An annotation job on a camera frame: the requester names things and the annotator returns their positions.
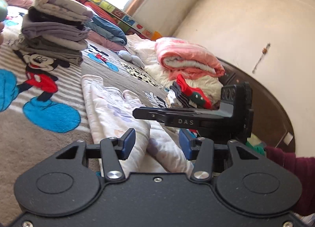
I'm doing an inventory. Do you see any Mickey Mouse plush blanket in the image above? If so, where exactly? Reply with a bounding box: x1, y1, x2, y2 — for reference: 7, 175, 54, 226
1, 6, 167, 225

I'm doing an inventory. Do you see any teal green garment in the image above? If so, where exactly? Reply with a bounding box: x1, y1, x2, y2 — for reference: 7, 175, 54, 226
246, 133, 266, 156

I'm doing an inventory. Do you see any blue folded blanket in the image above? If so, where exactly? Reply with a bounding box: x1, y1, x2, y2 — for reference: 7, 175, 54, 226
85, 15, 127, 46

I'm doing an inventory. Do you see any pastel folded clothes stack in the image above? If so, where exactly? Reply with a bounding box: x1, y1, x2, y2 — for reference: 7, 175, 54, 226
0, 0, 8, 45

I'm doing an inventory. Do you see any white floral quilted pajama garment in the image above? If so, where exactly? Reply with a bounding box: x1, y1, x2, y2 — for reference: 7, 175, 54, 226
81, 74, 193, 176

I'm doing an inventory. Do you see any dark wooden bed frame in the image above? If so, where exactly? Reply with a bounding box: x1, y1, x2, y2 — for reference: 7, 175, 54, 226
219, 59, 296, 153

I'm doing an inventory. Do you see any grey purple folded clothes stack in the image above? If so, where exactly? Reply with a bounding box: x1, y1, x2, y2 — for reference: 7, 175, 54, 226
16, 0, 93, 66

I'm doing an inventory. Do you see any pink white rolled quilt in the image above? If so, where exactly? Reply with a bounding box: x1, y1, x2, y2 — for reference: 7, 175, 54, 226
155, 37, 225, 80

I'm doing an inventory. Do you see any maroon sleeved forearm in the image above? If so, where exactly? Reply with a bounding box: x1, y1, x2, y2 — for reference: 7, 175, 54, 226
264, 146, 314, 216

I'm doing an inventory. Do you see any red striped folded clothes stack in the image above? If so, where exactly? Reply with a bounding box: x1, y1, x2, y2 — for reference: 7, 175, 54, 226
169, 74, 212, 110

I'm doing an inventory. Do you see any light blue plush toy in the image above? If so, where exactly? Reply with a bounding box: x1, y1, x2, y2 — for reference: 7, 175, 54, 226
118, 51, 145, 69

